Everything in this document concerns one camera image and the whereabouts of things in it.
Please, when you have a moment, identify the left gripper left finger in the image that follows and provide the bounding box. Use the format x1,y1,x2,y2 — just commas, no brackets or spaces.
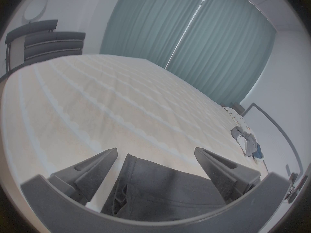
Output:
49,148,118,202

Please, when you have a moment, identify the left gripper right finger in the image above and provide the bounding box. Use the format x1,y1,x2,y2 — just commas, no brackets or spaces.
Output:
194,147,261,201

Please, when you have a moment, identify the black T-shirt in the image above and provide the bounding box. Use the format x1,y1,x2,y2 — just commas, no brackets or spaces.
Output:
101,154,226,221

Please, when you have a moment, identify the pile of clothes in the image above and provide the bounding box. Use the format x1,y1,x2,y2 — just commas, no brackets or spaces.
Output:
230,126,265,164

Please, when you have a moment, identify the bed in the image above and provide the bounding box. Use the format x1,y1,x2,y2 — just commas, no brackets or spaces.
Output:
0,54,304,208

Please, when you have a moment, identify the white printed pillow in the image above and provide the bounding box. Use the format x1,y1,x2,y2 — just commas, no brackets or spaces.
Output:
222,107,255,140

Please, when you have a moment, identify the grey bedside table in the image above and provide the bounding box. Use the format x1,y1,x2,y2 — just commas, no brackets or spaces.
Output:
220,102,244,115

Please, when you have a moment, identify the blue-green curtain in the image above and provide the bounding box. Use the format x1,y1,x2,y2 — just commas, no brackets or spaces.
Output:
165,0,277,106
99,0,214,70

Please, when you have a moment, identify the round white mirror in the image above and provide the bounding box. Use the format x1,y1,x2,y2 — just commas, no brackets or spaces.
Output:
24,0,48,24

